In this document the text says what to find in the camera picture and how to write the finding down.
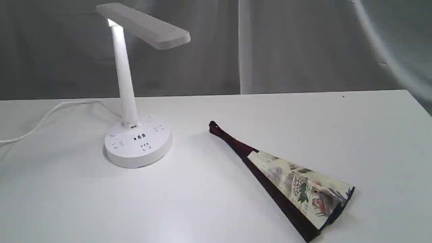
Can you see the painted paper folding fan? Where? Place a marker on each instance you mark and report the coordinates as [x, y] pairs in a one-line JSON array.
[[310, 200]]

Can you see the grey backdrop curtain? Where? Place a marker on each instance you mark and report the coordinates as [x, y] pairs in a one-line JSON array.
[[63, 49]]

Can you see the white desk lamp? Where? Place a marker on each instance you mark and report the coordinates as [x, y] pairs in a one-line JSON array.
[[137, 141]]

